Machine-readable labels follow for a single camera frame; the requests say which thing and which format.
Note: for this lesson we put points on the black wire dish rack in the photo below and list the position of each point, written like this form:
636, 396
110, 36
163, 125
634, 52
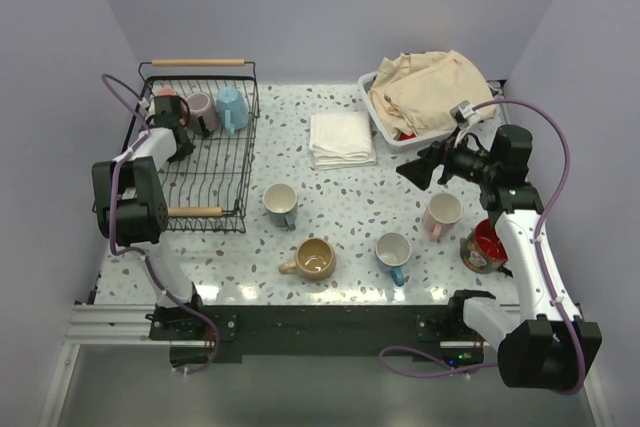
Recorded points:
208, 190

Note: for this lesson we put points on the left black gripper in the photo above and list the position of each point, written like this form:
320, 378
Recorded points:
185, 149

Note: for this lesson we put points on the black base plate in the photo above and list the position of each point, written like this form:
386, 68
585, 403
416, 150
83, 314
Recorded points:
230, 333

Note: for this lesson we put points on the blue speckled mug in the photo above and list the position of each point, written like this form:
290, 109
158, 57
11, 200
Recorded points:
392, 252

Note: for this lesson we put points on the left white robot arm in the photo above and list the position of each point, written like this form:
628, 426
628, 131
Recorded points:
132, 212

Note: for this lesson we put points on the pale pink mug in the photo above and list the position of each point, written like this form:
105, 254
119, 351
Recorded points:
443, 211

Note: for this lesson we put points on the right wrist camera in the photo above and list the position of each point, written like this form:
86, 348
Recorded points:
464, 115

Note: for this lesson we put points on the salmon pink mug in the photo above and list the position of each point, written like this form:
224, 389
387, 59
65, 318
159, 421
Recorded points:
166, 92

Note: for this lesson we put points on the folded white towel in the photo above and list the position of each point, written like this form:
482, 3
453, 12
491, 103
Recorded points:
341, 140

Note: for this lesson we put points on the white plastic basin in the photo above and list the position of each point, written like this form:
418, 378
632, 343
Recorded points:
402, 142

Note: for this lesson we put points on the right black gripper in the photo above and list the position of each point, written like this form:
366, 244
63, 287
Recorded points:
420, 171

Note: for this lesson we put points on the purple mug black handle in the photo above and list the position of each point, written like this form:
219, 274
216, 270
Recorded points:
203, 117

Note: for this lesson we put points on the tan glazed round mug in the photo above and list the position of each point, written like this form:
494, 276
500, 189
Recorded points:
314, 260

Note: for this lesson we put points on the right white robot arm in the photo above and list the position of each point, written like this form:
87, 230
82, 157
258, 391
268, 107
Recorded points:
552, 347

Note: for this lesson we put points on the red inside patterned mug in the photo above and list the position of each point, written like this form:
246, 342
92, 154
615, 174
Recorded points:
482, 251

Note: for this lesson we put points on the beige cloth bag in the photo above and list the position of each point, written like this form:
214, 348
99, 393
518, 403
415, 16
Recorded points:
414, 93

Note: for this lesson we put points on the grey green faceted mug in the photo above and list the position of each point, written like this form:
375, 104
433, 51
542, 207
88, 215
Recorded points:
281, 201

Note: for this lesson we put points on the light blue faceted mug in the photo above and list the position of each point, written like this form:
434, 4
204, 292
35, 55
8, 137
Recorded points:
232, 110

